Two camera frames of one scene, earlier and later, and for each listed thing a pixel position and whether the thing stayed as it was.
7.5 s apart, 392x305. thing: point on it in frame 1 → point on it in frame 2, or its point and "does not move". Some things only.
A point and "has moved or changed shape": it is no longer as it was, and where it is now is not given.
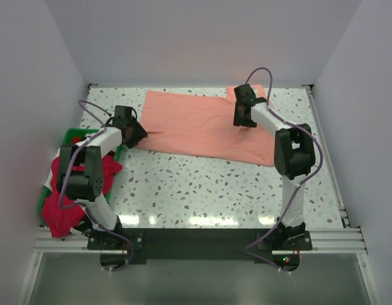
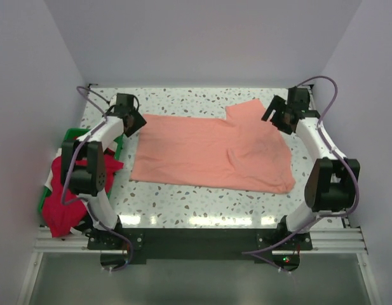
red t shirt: [61, 216] does not move
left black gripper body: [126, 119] → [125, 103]
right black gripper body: [244, 121] → [281, 121]
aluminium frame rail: [337, 241] does not move
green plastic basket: [70, 136] does not move
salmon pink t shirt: [205, 124] has moved or changed shape
